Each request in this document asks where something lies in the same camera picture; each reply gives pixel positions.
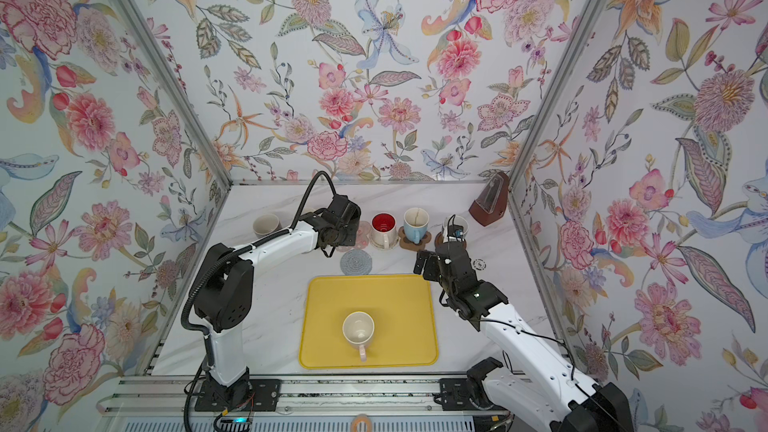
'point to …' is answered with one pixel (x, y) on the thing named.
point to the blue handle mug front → (416, 221)
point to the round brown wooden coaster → (438, 239)
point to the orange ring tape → (359, 418)
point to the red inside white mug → (383, 231)
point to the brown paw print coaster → (407, 245)
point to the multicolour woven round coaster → (375, 246)
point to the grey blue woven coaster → (356, 262)
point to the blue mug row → (454, 227)
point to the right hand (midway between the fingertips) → (432, 253)
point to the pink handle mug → (358, 328)
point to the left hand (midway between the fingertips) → (353, 235)
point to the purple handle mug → (265, 223)
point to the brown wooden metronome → (491, 201)
